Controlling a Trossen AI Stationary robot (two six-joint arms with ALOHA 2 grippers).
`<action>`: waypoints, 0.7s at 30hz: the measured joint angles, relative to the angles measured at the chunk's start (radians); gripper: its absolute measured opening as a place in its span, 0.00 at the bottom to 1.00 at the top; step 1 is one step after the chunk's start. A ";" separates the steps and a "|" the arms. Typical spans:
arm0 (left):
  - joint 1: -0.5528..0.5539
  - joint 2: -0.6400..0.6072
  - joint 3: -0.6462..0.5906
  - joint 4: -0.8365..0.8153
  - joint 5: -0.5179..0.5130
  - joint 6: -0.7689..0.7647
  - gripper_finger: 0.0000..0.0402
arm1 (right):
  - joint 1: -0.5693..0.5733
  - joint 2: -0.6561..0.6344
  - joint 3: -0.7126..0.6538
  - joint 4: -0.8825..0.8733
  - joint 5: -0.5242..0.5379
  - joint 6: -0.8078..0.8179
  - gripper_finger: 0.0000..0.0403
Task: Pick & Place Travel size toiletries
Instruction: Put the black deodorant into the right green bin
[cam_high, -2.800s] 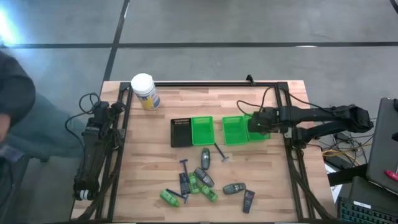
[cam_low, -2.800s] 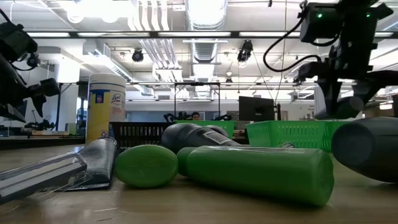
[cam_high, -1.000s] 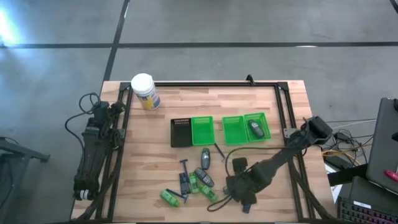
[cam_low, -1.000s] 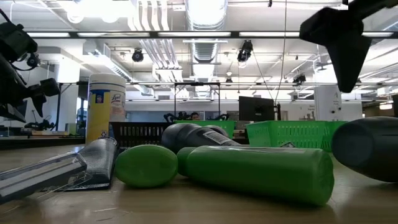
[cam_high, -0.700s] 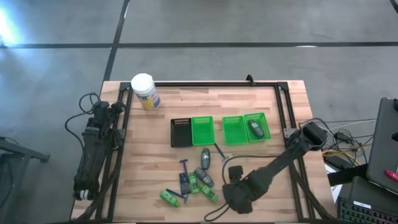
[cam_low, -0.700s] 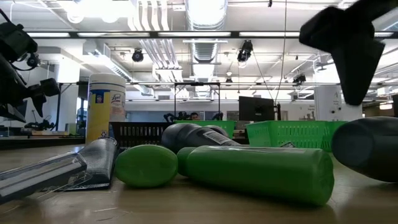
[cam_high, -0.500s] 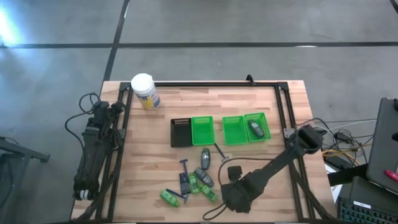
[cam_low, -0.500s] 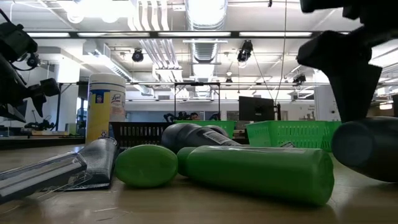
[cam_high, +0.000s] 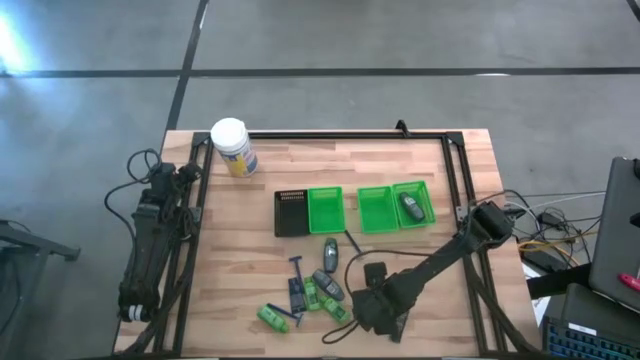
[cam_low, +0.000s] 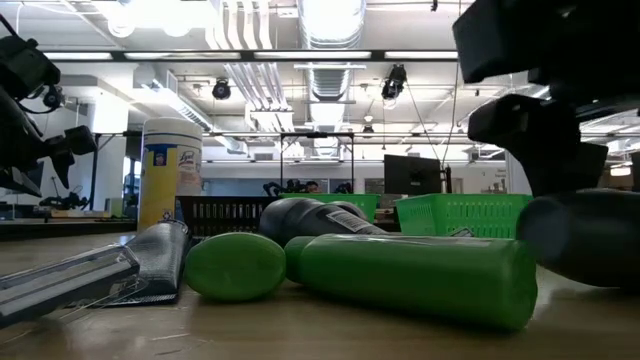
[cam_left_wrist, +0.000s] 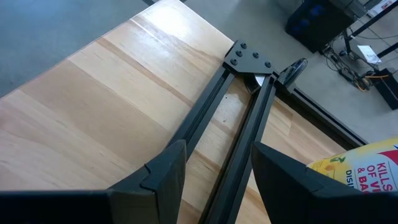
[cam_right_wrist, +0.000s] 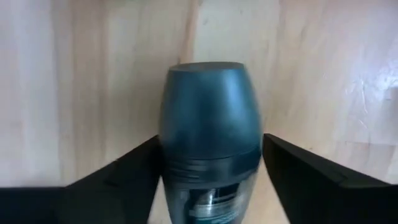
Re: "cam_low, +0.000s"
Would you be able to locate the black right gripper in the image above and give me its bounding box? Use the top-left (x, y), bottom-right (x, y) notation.
top-left (452, 0), bottom-right (640, 198)

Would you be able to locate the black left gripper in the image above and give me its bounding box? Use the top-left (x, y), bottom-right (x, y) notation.
top-left (0, 87), bottom-right (98, 199)

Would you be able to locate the grey travel bottle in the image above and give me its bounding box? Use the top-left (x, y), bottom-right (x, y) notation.
top-left (327, 199), bottom-right (372, 221)
top-left (257, 196), bottom-right (390, 250)
top-left (516, 188), bottom-right (640, 290)

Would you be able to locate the dark grey razor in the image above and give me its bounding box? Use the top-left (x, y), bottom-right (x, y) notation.
top-left (0, 219), bottom-right (190, 330)

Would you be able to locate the white yellow wipes canister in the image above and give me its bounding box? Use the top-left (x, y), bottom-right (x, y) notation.
top-left (137, 117), bottom-right (204, 232)

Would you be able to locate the black monitor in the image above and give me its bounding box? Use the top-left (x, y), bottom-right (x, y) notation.
top-left (383, 154), bottom-right (444, 197)

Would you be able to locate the black plastic basket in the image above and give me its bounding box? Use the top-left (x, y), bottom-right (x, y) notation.
top-left (175, 194), bottom-right (282, 239)

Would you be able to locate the black ceiling camera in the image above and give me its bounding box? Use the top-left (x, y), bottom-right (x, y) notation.
top-left (42, 84), bottom-right (65, 110)
top-left (380, 63), bottom-right (408, 101)
top-left (211, 77), bottom-right (233, 101)

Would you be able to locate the black table frame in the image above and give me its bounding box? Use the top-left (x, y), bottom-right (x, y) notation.
top-left (0, 218), bottom-right (139, 242)

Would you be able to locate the thin black frame stand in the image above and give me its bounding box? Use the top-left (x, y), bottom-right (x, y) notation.
top-left (278, 131), bottom-right (357, 195)

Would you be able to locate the silver ceiling duct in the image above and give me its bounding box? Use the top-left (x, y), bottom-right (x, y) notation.
top-left (297, 0), bottom-right (369, 160)

